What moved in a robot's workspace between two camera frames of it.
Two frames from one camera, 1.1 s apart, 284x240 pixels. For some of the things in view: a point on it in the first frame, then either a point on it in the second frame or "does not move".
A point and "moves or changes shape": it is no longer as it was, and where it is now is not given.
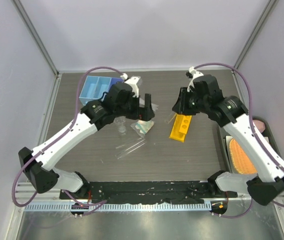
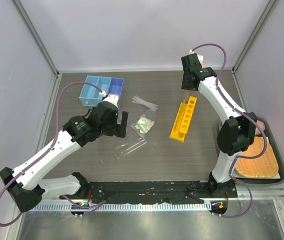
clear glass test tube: [172, 118] moves or changes shape
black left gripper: [146, 113] to [119, 130]
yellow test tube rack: [180, 127] does not move
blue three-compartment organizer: [94, 87] does not move
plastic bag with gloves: [142, 127] does not move
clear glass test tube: [131, 150] does not move
